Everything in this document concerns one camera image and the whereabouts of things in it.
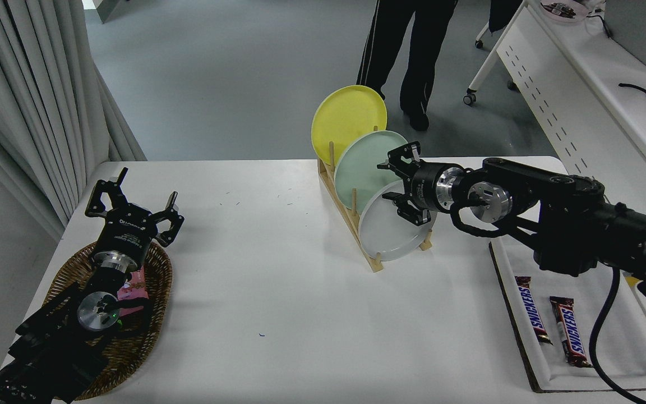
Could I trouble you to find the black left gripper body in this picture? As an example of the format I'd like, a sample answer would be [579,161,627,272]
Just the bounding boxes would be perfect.
[94,205,159,264]

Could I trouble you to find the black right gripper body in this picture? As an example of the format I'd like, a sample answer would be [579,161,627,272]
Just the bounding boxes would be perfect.
[410,162,441,214]

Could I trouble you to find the grey plate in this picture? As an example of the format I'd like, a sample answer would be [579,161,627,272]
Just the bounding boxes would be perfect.
[358,179,439,262]

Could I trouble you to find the pale green plate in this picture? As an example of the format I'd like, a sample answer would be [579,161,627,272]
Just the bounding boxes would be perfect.
[334,130,413,215]

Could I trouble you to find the wooden plate rack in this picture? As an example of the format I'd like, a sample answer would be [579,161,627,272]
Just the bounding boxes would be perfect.
[317,141,433,273]

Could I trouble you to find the yellow plate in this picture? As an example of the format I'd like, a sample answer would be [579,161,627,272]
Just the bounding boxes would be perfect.
[311,85,388,167]

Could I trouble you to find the pink plate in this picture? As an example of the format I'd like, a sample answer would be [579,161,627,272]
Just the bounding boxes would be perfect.
[540,0,589,23]

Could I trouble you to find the brown wicker basket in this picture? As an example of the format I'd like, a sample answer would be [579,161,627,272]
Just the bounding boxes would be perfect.
[43,240,173,401]

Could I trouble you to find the pink snack packet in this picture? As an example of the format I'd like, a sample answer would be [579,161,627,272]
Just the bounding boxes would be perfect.
[117,265,150,318]

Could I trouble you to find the person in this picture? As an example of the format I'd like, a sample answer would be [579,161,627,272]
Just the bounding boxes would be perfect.
[356,0,459,132]

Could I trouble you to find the grey curtain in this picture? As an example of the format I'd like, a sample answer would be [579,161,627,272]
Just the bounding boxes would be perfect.
[0,0,147,242]

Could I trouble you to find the white desk with slotted panel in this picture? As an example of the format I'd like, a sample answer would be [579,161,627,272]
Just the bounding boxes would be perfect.
[463,0,646,225]

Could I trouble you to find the brown snickers bar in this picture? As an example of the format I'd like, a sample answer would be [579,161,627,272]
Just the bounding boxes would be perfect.
[550,296,593,368]
[515,276,553,345]

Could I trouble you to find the white tray with brown edge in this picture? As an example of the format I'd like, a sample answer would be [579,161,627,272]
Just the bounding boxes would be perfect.
[488,236,646,393]

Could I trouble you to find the grey laptop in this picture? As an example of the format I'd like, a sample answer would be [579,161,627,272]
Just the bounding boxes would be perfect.
[603,0,646,76]

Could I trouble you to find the black cable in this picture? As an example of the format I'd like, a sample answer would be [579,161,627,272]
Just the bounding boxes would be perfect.
[618,83,646,104]
[584,11,613,40]

